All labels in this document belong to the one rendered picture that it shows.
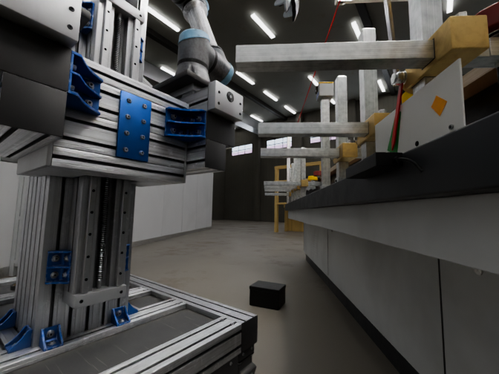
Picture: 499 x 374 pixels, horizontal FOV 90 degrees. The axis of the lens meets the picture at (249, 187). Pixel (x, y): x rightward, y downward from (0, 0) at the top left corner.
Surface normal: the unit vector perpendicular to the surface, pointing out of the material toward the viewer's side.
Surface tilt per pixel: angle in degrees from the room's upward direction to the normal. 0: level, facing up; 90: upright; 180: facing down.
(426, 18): 90
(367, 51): 90
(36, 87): 90
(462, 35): 90
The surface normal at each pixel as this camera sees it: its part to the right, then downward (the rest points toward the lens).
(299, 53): -0.07, -0.11
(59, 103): 0.80, -0.04
